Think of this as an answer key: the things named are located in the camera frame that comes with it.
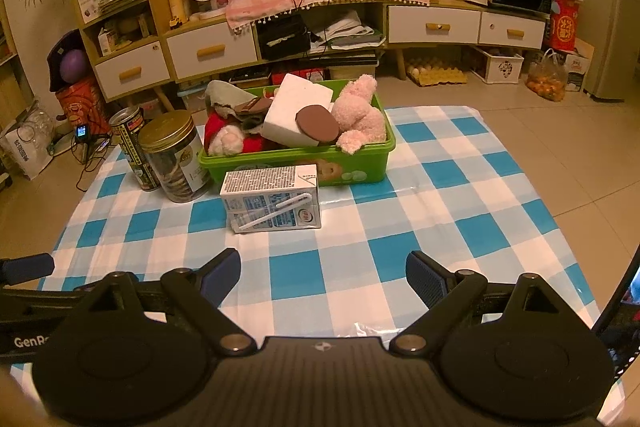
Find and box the red santa plush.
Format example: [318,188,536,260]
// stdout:
[204,112,269,157]

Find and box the pink plush rabbit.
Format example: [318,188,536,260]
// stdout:
[331,75,386,155]

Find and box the green grey towel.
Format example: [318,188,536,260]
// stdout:
[205,80,265,134]

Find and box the brown round pad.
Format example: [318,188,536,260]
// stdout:
[234,96,272,117]
[295,104,340,144]

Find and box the white foam block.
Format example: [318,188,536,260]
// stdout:
[260,74,333,147]

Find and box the blue white checkered tablecloth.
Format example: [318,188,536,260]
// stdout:
[8,105,626,425]

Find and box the white milk carton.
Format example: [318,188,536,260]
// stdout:
[220,164,322,234]

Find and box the glass jar gold lid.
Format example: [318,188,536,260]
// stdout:
[138,109,210,202]

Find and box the green plastic bin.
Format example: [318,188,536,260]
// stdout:
[200,80,396,185]

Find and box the dark drink can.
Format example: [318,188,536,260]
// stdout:
[108,106,160,192]

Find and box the purple ball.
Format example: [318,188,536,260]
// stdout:
[60,49,91,84]

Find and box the egg tray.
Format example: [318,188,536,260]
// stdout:
[406,58,468,87]

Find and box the white carved storage box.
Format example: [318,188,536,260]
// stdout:
[466,46,524,84]

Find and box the bag of oranges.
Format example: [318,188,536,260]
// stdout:
[525,49,568,102]

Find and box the red box under cabinet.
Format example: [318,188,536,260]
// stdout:
[270,67,326,86]

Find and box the black box in cabinet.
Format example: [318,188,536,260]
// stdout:
[256,14,310,61]

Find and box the wooden tv cabinet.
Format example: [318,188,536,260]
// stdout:
[166,0,547,82]

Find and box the stack of papers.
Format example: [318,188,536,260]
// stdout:
[308,10,386,53]

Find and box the wooden shelf unit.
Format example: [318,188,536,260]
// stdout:
[73,0,175,110]

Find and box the red gift box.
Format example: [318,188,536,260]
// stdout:
[546,0,580,53]

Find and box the refrigerator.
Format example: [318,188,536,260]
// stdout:
[554,0,640,102]

